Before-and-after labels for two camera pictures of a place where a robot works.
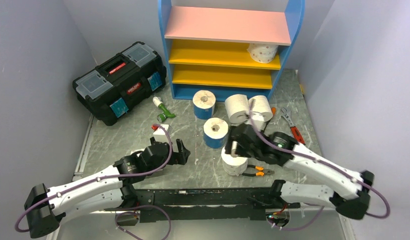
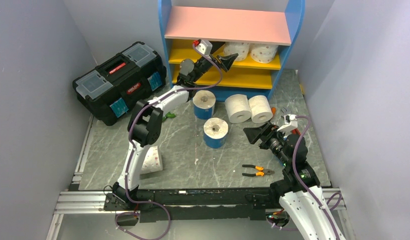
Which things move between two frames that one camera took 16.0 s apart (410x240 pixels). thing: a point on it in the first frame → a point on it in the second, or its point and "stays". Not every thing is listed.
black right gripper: (239, 152) → (271, 131)
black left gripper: (180, 157) → (226, 62)
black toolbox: (120, 82) stays
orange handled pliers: (261, 173) stays
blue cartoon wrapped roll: (215, 131) stays
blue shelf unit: (228, 50) stays
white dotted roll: (236, 166) → (241, 48)
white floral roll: (262, 53) stays
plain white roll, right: (261, 110) stays
